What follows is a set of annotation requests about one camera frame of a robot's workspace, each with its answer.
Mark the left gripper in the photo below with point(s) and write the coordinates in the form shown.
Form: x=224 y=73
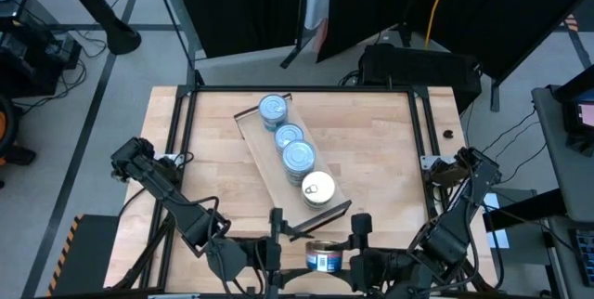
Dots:
x=275 y=252

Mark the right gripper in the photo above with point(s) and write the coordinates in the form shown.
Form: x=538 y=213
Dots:
x=380 y=266

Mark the can with white lid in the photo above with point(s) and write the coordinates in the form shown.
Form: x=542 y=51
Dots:
x=323 y=259

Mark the blue and red tin can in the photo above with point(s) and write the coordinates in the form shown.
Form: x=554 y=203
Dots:
x=321 y=205

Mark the gold Wild Planet can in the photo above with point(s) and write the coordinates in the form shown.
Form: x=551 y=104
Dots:
x=318 y=186

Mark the green-label silver tuna can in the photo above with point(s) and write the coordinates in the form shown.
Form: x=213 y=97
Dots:
x=299 y=179
x=299 y=156

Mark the red-label silver seafood can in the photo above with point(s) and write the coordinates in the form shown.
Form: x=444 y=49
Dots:
x=288 y=135

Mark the silver-lid seafood can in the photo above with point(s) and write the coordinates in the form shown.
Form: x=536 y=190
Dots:
x=273 y=107
x=275 y=127

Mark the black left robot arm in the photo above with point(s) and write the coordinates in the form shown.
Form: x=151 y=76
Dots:
x=185 y=211

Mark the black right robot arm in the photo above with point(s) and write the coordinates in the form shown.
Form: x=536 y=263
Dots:
x=459 y=220

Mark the small black round knob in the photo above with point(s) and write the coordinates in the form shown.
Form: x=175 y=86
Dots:
x=448 y=133

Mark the black floor beam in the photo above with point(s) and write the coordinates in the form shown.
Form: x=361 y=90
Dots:
x=524 y=206

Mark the black equipment case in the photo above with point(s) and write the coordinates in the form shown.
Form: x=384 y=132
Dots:
x=417 y=71

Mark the hazard-striped black mat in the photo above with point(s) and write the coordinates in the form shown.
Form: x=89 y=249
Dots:
x=88 y=257

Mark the grey desk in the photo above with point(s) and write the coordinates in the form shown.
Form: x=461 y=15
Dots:
x=571 y=183

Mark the black keyboard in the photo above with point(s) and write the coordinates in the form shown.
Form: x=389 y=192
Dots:
x=585 y=252

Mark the black monitor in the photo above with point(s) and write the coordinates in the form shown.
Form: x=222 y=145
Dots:
x=582 y=115

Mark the black pole stand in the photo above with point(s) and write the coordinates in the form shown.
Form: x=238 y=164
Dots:
x=120 y=36

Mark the orange and black machine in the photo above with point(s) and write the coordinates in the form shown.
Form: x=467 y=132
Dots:
x=7 y=127

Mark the black equipment rack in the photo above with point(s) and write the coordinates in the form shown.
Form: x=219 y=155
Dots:
x=28 y=57

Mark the wooden shelf with black frame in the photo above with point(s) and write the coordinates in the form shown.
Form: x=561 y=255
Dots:
x=264 y=155

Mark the grey metal post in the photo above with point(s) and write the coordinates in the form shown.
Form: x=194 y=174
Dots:
x=181 y=16

